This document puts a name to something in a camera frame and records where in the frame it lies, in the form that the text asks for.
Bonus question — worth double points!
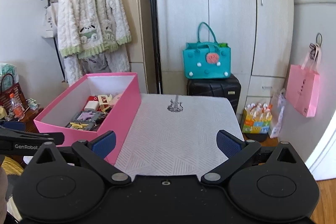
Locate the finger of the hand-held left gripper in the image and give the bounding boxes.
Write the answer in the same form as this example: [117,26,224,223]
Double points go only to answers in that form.
[0,120,26,132]
[0,127,65,156]

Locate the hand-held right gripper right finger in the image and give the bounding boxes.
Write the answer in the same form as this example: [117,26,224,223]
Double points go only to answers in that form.
[201,130,300,185]

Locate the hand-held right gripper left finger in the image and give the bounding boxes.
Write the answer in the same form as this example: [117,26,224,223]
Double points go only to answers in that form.
[31,130,132,186]

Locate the grey portable router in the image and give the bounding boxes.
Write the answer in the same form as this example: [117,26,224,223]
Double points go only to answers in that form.
[70,111,101,131]

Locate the lilac plastic piece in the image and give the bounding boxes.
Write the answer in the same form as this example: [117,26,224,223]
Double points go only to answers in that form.
[78,112,95,123]

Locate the pink cardboard box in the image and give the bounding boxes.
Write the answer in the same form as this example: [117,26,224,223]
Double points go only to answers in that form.
[34,72,142,165]

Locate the cream hair claw clip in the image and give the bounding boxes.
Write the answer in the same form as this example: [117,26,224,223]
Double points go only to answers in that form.
[98,94,113,111]

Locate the pink round case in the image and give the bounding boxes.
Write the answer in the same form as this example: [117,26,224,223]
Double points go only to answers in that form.
[110,93,124,106]

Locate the orange drink bottle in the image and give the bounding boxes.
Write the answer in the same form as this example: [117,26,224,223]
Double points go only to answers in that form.
[10,93,25,119]

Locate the wooden side table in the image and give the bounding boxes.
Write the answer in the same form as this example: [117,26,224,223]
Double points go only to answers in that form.
[0,107,45,135]

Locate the small green white packets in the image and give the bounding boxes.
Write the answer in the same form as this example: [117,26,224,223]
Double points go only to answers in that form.
[26,98,40,110]

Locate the colourful gift bag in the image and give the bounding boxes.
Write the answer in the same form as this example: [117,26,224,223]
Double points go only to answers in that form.
[241,102,272,134]

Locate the red plaid basket bag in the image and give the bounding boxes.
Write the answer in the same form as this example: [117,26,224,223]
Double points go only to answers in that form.
[0,73,25,111]

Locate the white patterned tablecloth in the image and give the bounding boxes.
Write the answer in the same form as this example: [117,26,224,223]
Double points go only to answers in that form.
[105,93,246,177]

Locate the printed clear plastic bag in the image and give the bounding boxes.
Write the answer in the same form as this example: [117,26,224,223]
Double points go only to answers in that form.
[270,89,286,138]

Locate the green white plastic pack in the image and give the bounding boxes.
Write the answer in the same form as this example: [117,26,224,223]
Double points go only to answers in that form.
[0,63,20,83]

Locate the black suitcase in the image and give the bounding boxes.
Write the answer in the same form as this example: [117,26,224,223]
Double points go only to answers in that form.
[186,74,242,115]

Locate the black clothes rack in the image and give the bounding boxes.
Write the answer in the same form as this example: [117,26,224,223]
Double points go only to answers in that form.
[47,0,98,83]

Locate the grey printed garment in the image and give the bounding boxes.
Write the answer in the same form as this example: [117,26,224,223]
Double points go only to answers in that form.
[81,53,110,73]

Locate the teal felt handbag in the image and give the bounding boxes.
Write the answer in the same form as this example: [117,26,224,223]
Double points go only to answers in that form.
[183,22,231,80]

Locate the pink paper bag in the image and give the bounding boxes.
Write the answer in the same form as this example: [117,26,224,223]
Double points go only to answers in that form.
[285,44,321,118]

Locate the white door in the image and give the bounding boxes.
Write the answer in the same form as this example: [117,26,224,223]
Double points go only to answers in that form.
[306,119,336,182]

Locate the white tote bag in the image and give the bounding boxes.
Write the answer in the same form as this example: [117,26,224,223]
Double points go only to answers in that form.
[41,2,59,39]

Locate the beige wardrobe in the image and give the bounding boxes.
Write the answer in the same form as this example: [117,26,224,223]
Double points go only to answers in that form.
[135,0,294,135]

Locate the white fluffy cardigan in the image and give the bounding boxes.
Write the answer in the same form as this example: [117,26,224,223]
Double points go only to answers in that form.
[56,0,132,59]

